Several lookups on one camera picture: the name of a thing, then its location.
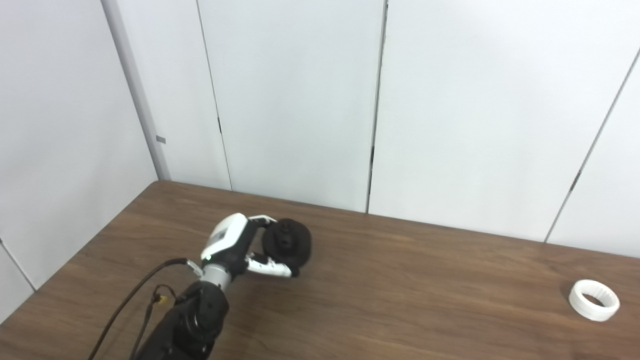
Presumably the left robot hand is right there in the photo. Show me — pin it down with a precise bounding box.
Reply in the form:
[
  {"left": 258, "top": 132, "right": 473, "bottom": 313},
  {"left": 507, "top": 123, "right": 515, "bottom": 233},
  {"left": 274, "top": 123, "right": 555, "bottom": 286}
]
[{"left": 200, "top": 213, "right": 301, "bottom": 279}]

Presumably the round black part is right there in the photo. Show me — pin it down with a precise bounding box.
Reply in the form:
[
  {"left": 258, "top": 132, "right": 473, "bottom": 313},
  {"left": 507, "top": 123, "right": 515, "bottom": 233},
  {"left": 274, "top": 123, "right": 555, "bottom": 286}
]
[{"left": 263, "top": 218, "right": 313, "bottom": 275}]

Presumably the white ring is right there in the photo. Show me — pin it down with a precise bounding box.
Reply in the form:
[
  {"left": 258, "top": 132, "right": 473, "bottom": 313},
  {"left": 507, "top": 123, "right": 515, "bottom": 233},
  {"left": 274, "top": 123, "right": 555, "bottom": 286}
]
[{"left": 569, "top": 279, "right": 621, "bottom": 322}]

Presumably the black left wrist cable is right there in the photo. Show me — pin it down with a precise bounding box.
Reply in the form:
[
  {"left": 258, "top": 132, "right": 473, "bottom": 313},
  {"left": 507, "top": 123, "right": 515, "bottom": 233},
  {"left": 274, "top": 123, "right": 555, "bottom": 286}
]
[{"left": 87, "top": 258, "right": 203, "bottom": 360}]

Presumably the thin left arm wire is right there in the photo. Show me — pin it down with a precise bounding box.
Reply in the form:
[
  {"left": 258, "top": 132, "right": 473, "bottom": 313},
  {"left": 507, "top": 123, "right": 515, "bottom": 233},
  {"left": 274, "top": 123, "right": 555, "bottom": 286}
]
[{"left": 131, "top": 284, "right": 178, "bottom": 360}]

